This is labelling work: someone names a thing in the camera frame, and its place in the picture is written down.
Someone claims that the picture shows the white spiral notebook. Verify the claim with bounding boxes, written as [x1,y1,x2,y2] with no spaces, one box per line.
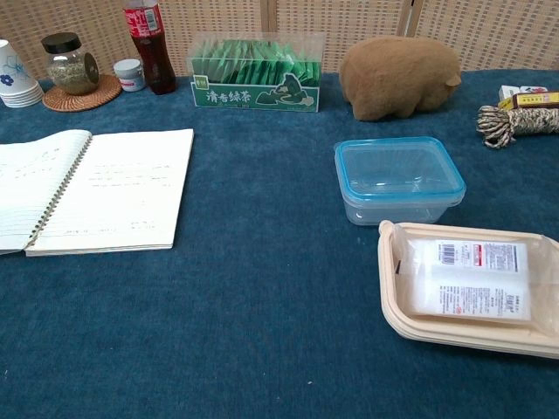
[0,127,196,258]

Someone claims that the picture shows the blue table cloth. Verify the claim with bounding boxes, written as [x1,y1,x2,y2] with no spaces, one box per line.
[0,67,559,419]

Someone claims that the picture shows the clear container with blue lid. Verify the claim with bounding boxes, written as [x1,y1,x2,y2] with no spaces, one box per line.
[333,135,467,227]

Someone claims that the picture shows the clear box of green tea bags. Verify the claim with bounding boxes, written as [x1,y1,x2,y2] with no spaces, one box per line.
[187,31,327,114]

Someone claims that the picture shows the beige food tray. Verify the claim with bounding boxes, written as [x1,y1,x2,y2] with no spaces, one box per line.
[377,219,559,361]

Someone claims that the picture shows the brown plush animal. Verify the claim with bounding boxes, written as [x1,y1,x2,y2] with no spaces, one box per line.
[339,35,464,121]

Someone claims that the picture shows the cola bottle with red cap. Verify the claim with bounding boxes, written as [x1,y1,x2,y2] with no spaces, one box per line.
[121,0,178,96]

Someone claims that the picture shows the small white plastic jar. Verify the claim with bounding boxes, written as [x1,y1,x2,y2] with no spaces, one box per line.
[113,58,146,93]

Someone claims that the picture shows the white labelled packet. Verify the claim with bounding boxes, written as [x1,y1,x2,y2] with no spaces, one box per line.
[398,232,536,326]

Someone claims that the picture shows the round woven rattan coaster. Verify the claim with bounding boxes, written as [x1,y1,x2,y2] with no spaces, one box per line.
[41,73,123,113]

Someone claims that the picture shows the glass jar with black lid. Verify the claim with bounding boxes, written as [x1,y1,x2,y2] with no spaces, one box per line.
[40,32,100,96]

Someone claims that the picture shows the bamboo folding screen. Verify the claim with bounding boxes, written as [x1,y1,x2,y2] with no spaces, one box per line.
[0,0,559,82]

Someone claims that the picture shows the small yellow box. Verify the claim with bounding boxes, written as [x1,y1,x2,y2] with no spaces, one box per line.
[498,91,559,111]

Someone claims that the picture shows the paper cups with blue flower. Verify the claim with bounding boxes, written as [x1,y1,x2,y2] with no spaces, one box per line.
[0,38,45,109]

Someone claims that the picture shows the bundle of speckled rope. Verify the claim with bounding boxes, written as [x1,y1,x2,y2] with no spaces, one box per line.
[476,104,559,150]

